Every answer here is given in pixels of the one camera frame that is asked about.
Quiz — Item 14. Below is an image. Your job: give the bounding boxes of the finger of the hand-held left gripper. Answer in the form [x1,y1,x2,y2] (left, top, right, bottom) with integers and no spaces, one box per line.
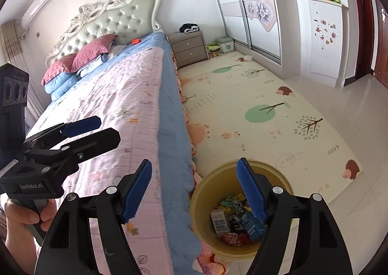
[26,128,121,172]
[24,115,102,146]

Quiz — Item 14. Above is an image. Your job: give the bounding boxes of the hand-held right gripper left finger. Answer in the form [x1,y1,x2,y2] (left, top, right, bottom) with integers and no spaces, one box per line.
[38,159,153,275]

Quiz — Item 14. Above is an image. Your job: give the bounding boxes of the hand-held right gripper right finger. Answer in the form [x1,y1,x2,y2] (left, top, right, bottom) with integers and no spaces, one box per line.
[236,157,354,275]

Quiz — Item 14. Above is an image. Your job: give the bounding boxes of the yellow round bin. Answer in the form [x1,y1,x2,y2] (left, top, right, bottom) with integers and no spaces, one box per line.
[189,159,295,259]

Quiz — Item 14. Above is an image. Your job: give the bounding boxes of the person's left hand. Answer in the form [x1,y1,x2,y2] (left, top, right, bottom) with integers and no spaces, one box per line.
[4,193,58,263]

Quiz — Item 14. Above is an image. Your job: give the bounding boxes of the small pink pillow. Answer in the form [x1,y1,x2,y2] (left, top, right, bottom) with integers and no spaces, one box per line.
[41,53,78,85]

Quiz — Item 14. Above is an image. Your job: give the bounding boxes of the folded light blue quilt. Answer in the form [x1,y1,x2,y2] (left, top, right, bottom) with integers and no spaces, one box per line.
[77,51,117,77]

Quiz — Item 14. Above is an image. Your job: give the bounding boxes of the cream printed play mat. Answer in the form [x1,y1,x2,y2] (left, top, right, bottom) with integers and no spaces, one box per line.
[174,50,363,204]

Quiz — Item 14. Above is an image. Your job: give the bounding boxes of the large pink pillow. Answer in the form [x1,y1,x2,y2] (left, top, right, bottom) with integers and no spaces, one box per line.
[72,34,118,73]

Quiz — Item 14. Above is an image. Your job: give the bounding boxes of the white cloth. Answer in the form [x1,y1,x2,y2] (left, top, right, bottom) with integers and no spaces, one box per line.
[108,45,128,58]

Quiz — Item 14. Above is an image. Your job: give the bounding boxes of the beige striped curtain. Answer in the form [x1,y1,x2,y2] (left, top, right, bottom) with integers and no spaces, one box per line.
[0,20,40,122]

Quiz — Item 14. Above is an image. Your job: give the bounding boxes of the bed with tufted green headboard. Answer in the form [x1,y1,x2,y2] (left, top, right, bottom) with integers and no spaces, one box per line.
[26,0,232,275]

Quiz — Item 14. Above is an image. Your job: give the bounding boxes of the white air conditioner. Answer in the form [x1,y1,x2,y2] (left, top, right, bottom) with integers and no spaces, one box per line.
[20,0,55,29]

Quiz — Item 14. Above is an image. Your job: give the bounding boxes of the grey nightstand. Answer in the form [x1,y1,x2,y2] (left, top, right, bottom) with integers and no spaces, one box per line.
[167,30,209,69]

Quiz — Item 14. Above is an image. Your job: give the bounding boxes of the black cloth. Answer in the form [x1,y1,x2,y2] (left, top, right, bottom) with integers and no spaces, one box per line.
[179,23,199,34]

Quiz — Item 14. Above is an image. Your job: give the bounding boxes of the white green storage box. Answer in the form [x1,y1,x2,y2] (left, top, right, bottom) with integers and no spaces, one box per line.
[215,37,235,54]

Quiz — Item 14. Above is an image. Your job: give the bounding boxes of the white cabinet with stickers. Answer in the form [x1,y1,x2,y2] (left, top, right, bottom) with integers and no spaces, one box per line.
[294,0,349,88]

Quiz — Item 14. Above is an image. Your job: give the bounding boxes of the white sliding door wardrobe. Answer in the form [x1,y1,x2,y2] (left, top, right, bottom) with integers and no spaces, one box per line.
[203,0,284,65]

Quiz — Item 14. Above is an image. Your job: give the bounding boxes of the dark brown door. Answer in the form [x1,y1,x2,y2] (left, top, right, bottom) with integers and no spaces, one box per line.
[345,0,388,88]

